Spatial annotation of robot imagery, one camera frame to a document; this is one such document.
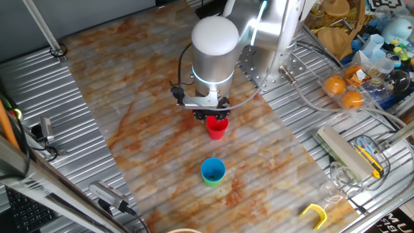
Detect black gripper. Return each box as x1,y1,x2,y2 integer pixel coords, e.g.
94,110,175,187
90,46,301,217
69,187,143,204
193,96,231,123

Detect red plastic cup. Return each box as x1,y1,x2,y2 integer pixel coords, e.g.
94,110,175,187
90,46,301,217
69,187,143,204
206,115,229,140

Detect blue plastic cup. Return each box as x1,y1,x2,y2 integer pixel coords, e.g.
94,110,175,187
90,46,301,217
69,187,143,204
201,157,226,182

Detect green plastic cup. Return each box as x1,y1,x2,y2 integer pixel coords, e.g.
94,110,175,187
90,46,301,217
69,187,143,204
202,175,224,188

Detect marble pattern mat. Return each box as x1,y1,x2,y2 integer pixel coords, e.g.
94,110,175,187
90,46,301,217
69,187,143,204
61,0,362,233

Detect orange fruit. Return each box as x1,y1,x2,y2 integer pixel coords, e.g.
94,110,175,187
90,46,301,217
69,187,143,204
344,64,365,80
340,89,365,110
323,74,346,95

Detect beige and green long box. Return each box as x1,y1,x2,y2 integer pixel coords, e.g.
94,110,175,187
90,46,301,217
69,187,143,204
314,125,373,182

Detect round wooden disc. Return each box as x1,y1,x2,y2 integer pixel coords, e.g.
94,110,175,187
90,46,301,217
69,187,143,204
316,27,352,56
323,0,351,17

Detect small glass jar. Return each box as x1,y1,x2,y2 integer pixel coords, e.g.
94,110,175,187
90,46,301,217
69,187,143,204
305,2,325,21

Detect clear glass cup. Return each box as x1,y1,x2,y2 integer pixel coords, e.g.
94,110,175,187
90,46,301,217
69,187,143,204
329,161,365,197

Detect clear plastic fruit carton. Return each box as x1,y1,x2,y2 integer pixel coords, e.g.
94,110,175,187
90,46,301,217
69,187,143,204
318,63,373,113

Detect yellow utility knife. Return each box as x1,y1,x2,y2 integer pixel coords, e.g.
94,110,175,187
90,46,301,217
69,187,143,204
354,144,384,179

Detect curved wooden arch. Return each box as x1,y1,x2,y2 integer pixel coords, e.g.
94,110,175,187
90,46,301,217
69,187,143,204
338,0,367,61

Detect pale blue hexagonal cup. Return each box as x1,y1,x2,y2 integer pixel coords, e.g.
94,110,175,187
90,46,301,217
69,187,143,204
361,34,385,60

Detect clear measuring cup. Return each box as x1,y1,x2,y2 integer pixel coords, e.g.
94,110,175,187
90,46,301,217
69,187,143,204
374,56,396,74

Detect clear glass bowl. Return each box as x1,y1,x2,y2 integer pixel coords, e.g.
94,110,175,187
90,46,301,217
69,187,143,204
383,69,411,93

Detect silver metal bar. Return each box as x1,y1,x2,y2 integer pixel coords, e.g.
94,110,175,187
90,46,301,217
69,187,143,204
383,121,414,148

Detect silver metal pole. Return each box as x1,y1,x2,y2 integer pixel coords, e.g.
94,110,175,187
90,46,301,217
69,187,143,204
21,0,68,63

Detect light blue plush toy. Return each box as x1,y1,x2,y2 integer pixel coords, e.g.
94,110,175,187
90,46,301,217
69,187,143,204
380,17,414,45

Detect orange pole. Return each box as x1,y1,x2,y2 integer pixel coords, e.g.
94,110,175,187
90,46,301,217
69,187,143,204
0,98,20,150

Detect black white marker board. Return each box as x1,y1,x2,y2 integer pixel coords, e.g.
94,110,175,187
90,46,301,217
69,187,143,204
368,0,407,11

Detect black keyboard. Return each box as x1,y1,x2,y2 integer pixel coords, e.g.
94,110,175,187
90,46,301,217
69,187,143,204
5,186,58,233

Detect black printed sign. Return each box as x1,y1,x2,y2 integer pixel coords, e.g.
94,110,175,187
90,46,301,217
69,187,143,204
376,208,414,233

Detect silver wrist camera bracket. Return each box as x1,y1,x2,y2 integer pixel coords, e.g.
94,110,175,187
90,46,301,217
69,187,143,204
176,91,221,109

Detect thick black wrist cable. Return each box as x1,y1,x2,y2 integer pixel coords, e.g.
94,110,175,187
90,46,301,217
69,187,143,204
170,41,195,104

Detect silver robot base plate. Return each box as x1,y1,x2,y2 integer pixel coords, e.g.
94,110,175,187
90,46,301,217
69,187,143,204
237,43,308,92

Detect grey hose with metal connector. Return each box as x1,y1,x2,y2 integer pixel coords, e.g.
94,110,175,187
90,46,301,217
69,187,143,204
278,64,414,130

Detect black camera cable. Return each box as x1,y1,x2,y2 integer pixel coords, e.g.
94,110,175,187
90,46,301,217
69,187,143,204
124,206,151,233

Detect large silver camera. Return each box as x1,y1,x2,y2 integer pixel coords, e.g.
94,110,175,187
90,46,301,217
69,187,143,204
89,181,130,213

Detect yellow curved bracket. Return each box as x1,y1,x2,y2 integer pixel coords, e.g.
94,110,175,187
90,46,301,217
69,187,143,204
298,203,328,231

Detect blue handled scissors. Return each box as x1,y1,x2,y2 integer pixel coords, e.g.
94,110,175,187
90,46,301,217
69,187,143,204
354,136,373,153

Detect small silver camera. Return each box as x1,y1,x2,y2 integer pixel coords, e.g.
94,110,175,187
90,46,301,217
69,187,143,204
39,116,55,143

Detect aluminium frame bar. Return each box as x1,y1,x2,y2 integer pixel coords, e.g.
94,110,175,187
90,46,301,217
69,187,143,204
0,135,130,233

